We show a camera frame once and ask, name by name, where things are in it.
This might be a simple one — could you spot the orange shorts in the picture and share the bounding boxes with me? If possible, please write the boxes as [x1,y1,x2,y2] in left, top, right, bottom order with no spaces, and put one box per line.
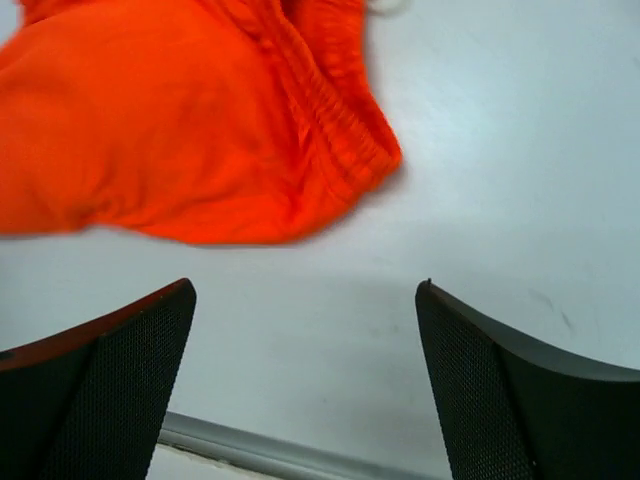
[1,1,402,245]

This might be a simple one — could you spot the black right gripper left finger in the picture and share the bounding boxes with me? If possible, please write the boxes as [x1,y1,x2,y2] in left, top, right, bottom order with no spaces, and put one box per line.
[1,279,196,479]

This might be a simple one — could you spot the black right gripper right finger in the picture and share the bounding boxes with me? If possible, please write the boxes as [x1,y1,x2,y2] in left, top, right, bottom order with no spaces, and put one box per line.
[415,281,639,479]

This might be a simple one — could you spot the aluminium table edge rail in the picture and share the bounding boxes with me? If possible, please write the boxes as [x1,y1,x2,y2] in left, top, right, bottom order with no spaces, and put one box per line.
[158,412,430,479]

